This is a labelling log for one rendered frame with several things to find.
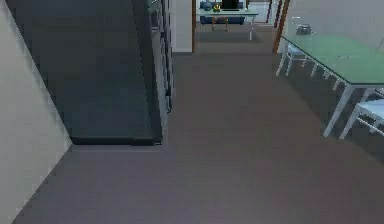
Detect dark grey fridge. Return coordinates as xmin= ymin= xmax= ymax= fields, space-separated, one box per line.
xmin=4 ymin=0 xmax=176 ymax=147

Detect pale green side table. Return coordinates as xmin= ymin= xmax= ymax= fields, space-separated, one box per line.
xmin=196 ymin=8 xmax=260 ymax=42

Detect black television set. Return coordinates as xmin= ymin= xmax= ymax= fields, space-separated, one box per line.
xmin=221 ymin=0 xmax=239 ymax=12

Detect white dining chair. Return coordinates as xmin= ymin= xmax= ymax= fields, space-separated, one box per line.
xmin=275 ymin=43 xmax=309 ymax=77
xmin=338 ymin=89 xmax=384 ymax=141

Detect green glass dining table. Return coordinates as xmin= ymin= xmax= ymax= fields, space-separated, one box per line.
xmin=280 ymin=32 xmax=384 ymax=138

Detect black fridge handle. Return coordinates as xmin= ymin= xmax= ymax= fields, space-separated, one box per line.
xmin=161 ymin=0 xmax=174 ymax=114

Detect brown wooden door frame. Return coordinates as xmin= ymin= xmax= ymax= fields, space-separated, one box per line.
xmin=272 ymin=0 xmax=291 ymax=55

